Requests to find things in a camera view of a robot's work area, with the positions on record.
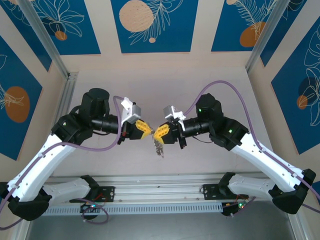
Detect blue panel beige circle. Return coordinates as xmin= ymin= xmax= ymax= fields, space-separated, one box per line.
xmin=110 ymin=0 xmax=200 ymax=54

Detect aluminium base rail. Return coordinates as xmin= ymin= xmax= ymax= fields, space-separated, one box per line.
xmin=49 ymin=174 xmax=269 ymax=204

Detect blue panel small orange circle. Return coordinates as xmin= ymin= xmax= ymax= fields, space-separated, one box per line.
xmin=31 ymin=0 xmax=102 ymax=56

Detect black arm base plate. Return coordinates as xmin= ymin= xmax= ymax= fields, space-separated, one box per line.
xmin=69 ymin=186 xmax=116 ymax=204
xmin=201 ymin=183 xmax=250 ymax=201

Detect small circuit board with LEDs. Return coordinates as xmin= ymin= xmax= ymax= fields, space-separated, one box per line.
xmin=221 ymin=199 xmax=248 ymax=217
xmin=79 ymin=202 xmax=101 ymax=214

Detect blue panel orange circle fern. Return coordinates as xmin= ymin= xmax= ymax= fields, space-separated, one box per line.
xmin=210 ymin=0 xmax=278 ymax=53

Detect blue panel dark circle flowers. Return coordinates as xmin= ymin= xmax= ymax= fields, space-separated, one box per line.
xmin=271 ymin=21 xmax=320 ymax=155

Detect metal key ring chain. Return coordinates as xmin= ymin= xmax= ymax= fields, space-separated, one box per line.
xmin=149 ymin=132 xmax=166 ymax=160

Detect thin purple base cable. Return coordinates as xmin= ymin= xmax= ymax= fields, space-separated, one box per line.
xmin=69 ymin=198 xmax=110 ymax=224
xmin=231 ymin=196 xmax=258 ymax=218

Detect grey slotted cable duct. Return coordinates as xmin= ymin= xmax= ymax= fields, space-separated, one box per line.
xmin=43 ymin=202 xmax=224 ymax=216

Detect aluminium frame post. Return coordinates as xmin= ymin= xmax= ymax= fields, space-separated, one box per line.
xmin=245 ymin=0 xmax=294 ymax=73
xmin=17 ymin=0 xmax=70 ymax=79

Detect aluminium frame bar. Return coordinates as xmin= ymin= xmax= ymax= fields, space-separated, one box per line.
xmin=287 ymin=213 xmax=310 ymax=240
xmin=11 ymin=219 xmax=33 ymax=240

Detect blue panel white leaf lines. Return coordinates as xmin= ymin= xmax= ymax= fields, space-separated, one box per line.
xmin=0 ymin=0 xmax=53 ymax=73
xmin=259 ymin=0 xmax=308 ymax=68

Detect blue panel large orange circle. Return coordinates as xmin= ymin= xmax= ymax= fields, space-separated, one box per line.
xmin=0 ymin=34 xmax=44 ymax=161

